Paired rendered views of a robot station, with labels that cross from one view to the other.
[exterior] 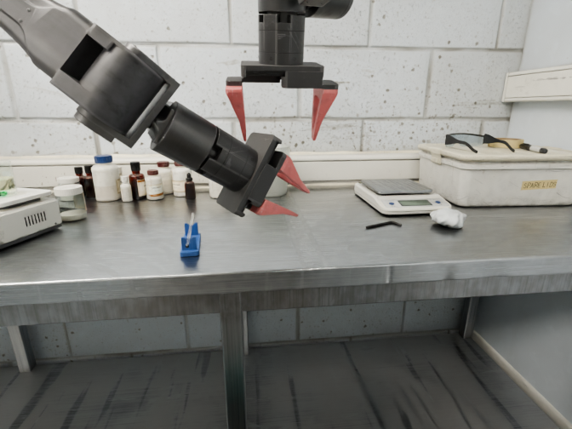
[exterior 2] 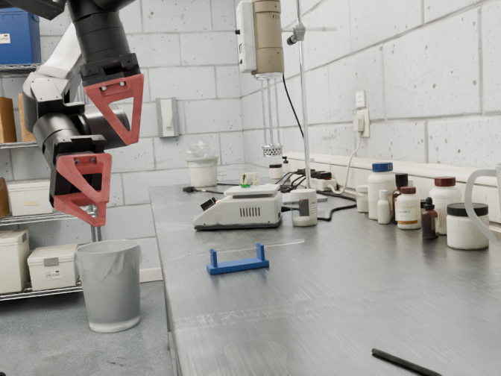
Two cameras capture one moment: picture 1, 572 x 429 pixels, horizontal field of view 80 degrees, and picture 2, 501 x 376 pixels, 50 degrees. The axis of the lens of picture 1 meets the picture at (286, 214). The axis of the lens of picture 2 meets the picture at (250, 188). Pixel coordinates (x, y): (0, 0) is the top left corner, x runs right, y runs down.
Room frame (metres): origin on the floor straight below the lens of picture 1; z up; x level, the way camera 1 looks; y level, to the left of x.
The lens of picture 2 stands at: (0.58, -0.67, 0.97)
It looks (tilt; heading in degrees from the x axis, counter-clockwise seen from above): 6 degrees down; 85
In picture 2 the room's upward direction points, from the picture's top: 4 degrees counter-clockwise
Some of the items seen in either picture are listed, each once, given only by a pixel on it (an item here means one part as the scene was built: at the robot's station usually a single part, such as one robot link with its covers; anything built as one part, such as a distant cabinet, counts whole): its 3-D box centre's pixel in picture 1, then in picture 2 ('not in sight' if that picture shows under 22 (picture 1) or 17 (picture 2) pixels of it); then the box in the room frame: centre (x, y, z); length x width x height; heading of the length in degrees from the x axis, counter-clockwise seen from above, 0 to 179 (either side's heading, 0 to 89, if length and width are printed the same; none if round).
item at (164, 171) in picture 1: (164, 177); not in sight; (1.07, 0.39, 0.80); 0.06 x 0.06 x 0.10
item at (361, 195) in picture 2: (70, 188); (367, 198); (0.99, 0.64, 0.78); 0.06 x 0.06 x 0.07
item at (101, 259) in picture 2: not in sight; (112, 284); (0.06, 2.13, 0.22); 0.33 x 0.33 x 0.41
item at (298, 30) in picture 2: not in sight; (294, 34); (0.90, 1.02, 1.26); 0.25 x 0.11 x 0.05; 6
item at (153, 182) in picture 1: (154, 184); (408, 207); (1.00, 0.39, 0.79); 0.05 x 0.05 x 0.09
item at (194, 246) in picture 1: (190, 237); (237, 257); (0.63, 0.19, 0.77); 0.10 x 0.03 x 0.04; 12
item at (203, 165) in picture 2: not in sight; (202, 161); (0.58, 1.62, 0.86); 0.14 x 0.14 x 0.21
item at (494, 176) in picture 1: (491, 171); not in sight; (1.05, -0.63, 0.82); 0.37 x 0.31 x 0.14; 93
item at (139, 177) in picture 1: (137, 180); (402, 198); (1.01, 0.44, 0.80); 0.04 x 0.04 x 0.11
